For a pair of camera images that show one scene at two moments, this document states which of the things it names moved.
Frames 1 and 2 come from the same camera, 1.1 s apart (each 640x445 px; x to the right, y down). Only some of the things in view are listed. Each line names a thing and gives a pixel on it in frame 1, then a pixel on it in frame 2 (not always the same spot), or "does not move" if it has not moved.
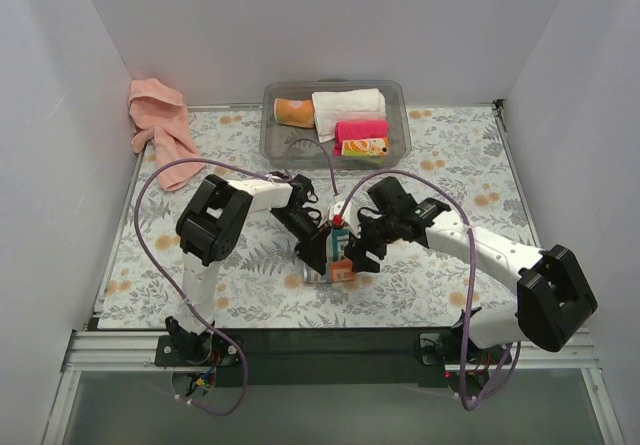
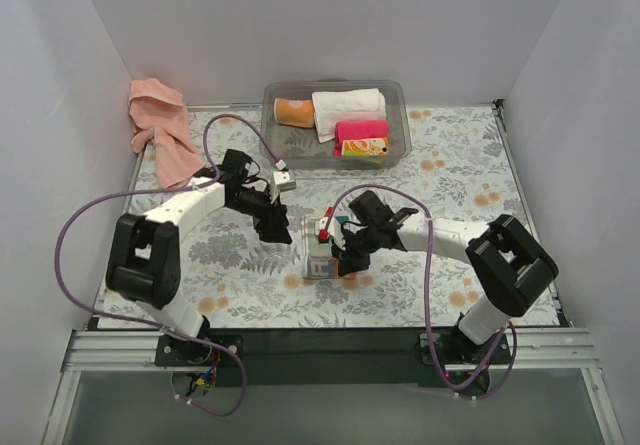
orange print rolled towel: (365, 147) does not move
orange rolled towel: (294, 112) does not move
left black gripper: (314, 244) to (270, 216)
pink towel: (160, 116) does not move
